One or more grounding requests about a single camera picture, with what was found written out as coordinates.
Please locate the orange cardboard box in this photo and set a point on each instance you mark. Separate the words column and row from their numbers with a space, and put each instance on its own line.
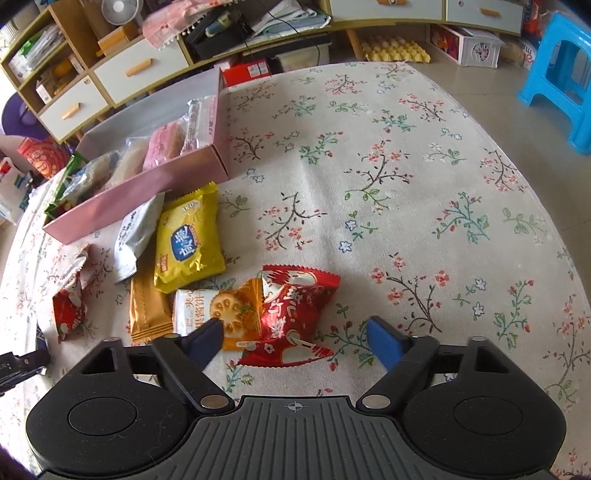
column 115, row 41

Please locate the white dark-print snack packet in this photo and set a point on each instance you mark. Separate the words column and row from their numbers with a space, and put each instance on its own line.
column 136, row 230

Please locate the black storage box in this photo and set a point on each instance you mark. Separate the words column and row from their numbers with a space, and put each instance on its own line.
column 217, row 37

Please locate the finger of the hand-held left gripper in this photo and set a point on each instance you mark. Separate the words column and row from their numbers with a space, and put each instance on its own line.
column 23, row 367

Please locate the white shopping bag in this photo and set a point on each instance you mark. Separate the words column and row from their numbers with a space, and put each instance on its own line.
column 9, row 189

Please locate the golden brown bar packet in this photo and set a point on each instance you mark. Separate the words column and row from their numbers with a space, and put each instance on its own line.
column 145, row 309

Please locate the pink snack packet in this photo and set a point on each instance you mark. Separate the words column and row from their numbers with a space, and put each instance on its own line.
column 161, row 145

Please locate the pink patterned cloth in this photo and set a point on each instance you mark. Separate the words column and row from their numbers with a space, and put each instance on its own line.
column 171, row 25

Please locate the clear plastic storage bin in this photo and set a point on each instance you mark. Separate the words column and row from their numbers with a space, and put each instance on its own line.
column 300, row 57

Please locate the clear rice cracker packet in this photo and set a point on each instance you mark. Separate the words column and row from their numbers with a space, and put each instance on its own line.
column 129, row 161

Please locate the long silver snack packet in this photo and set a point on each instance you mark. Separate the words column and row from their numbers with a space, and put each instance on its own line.
column 196, row 124

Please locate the pile of folded papers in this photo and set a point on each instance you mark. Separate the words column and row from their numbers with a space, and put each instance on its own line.
column 291, row 18

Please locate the white printed crate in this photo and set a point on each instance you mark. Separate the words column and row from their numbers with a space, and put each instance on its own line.
column 480, row 48

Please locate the floral tablecloth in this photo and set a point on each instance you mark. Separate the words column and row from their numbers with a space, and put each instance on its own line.
column 392, row 207

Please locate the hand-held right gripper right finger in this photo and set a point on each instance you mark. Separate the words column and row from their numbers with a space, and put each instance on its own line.
column 385, row 344

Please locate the small red snack packet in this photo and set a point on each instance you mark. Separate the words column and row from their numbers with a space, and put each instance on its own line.
column 69, row 304

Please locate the clear white-blue snack packet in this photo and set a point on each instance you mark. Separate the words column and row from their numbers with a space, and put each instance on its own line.
column 94, row 173

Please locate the blue plastic stool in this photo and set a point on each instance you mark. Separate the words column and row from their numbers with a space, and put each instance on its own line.
column 549, row 87

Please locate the long wooden TV cabinet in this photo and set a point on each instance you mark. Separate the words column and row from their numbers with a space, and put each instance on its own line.
column 134, row 74

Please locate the purple round object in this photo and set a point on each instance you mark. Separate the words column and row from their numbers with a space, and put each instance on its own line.
column 18, row 115

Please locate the yellow egg tray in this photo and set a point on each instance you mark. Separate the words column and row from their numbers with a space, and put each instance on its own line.
column 397, row 48

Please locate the red white-print snack packet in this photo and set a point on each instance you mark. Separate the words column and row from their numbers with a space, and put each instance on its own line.
column 286, row 318

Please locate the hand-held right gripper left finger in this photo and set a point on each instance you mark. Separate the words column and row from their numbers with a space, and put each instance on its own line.
column 205, row 341

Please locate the yellow biscuit packet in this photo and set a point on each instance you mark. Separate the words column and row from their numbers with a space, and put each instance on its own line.
column 187, row 240

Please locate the orange white biscuit packet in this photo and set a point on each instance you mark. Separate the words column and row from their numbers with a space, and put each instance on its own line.
column 231, row 309

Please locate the red round-pattern bag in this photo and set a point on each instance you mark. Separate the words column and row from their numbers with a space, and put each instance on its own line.
column 41, row 157

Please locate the pink cardboard box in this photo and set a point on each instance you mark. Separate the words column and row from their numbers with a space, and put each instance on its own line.
column 115, row 203

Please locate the small white fan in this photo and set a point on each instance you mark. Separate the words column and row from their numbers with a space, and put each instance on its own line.
column 121, row 7

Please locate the green snack packet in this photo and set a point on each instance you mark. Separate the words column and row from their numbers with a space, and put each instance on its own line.
column 74, row 168

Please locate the red cardboard box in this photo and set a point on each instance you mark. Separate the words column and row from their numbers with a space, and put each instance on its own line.
column 247, row 74

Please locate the wooden shelf cabinet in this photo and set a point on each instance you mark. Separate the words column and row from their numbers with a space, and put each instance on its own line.
column 69, row 108

